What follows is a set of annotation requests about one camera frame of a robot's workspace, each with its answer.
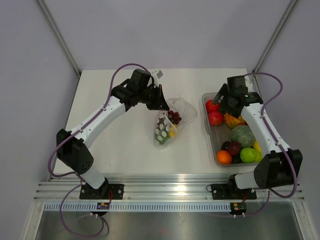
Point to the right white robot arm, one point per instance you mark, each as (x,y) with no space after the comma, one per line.
(280,165)

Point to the left aluminium frame post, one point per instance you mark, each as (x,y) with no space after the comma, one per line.
(58,36)

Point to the aluminium mounting rail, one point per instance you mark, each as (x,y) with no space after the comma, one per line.
(148,188)

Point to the aluminium frame post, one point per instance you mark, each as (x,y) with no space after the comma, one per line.
(284,19)
(58,36)

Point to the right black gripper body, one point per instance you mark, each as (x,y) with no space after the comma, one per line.
(226,105)

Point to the right aluminium frame post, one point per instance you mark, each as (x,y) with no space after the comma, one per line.
(284,19)

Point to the dark grape bunch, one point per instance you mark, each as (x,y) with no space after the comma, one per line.
(174,117)

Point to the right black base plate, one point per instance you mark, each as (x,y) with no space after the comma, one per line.
(222,191)

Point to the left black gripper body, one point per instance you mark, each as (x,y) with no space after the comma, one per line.
(141,92)

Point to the clear dotted zip bag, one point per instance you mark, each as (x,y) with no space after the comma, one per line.
(170,123)

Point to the white slotted cable duct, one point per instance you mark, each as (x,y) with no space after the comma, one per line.
(211,207)

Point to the lime green fruit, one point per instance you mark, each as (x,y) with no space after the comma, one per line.
(248,155)

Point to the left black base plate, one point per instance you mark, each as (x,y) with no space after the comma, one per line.
(115,191)

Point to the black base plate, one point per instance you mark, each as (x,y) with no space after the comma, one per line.
(222,191)
(115,191)

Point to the small red tomato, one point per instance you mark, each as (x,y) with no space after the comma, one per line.
(215,118)

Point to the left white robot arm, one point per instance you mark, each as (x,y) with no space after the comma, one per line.
(73,146)

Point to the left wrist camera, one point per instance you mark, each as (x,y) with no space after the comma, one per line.
(157,74)

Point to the yellow pear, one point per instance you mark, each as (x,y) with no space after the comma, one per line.
(173,131)

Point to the green bell pepper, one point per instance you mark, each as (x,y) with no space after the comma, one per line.
(161,139)

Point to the dark purple plum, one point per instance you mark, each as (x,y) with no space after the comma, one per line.
(234,148)

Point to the orange spiky fruit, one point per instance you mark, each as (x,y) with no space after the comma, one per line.
(233,122)

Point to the clear plastic food bin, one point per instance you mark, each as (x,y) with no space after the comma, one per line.
(217,135)

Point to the dark avocado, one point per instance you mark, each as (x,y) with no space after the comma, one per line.
(225,146)

